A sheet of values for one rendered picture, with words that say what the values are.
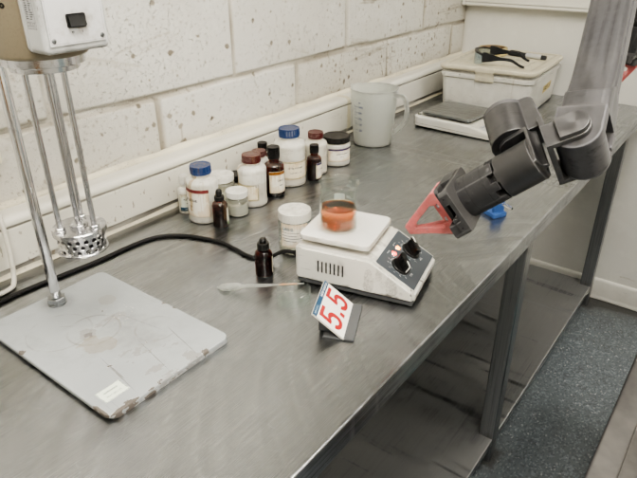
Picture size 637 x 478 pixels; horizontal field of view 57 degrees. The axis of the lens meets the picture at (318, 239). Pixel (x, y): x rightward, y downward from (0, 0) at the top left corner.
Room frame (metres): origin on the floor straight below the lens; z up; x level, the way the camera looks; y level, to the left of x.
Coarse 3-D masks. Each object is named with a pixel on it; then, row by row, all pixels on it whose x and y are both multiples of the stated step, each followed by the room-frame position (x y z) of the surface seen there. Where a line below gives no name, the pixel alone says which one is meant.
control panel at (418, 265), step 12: (396, 240) 0.86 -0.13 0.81; (408, 240) 0.87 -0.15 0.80; (384, 252) 0.81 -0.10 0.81; (396, 252) 0.82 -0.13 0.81; (420, 252) 0.85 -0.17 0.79; (384, 264) 0.78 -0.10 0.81; (420, 264) 0.82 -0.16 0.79; (396, 276) 0.77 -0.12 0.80; (408, 276) 0.78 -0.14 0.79; (420, 276) 0.79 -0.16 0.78
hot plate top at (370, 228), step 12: (360, 216) 0.89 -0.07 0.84; (372, 216) 0.89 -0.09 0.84; (384, 216) 0.89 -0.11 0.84; (312, 228) 0.85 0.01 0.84; (360, 228) 0.85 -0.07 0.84; (372, 228) 0.85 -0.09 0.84; (384, 228) 0.85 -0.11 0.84; (312, 240) 0.82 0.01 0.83; (324, 240) 0.81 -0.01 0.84; (336, 240) 0.81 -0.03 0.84; (348, 240) 0.81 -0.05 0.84; (360, 240) 0.81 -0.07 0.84; (372, 240) 0.81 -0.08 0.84
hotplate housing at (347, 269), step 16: (304, 240) 0.84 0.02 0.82; (384, 240) 0.85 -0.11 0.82; (304, 256) 0.82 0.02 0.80; (320, 256) 0.81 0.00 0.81; (336, 256) 0.80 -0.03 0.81; (352, 256) 0.79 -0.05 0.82; (368, 256) 0.79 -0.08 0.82; (304, 272) 0.82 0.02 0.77; (320, 272) 0.81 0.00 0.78; (336, 272) 0.80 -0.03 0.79; (352, 272) 0.79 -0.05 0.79; (368, 272) 0.78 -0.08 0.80; (384, 272) 0.77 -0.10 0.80; (352, 288) 0.79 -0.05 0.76; (368, 288) 0.78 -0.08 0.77; (384, 288) 0.77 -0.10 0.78; (400, 288) 0.76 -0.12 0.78; (416, 288) 0.77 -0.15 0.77
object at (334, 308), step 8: (328, 288) 0.75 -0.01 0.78; (328, 296) 0.74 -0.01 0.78; (336, 296) 0.75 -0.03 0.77; (320, 304) 0.71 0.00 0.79; (328, 304) 0.72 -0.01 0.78; (336, 304) 0.73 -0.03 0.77; (344, 304) 0.74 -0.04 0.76; (320, 312) 0.69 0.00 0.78; (328, 312) 0.70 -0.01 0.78; (336, 312) 0.71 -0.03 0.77; (344, 312) 0.72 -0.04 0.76; (328, 320) 0.69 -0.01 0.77; (336, 320) 0.70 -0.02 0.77; (344, 320) 0.71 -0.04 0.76; (336, 328) 0.68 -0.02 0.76
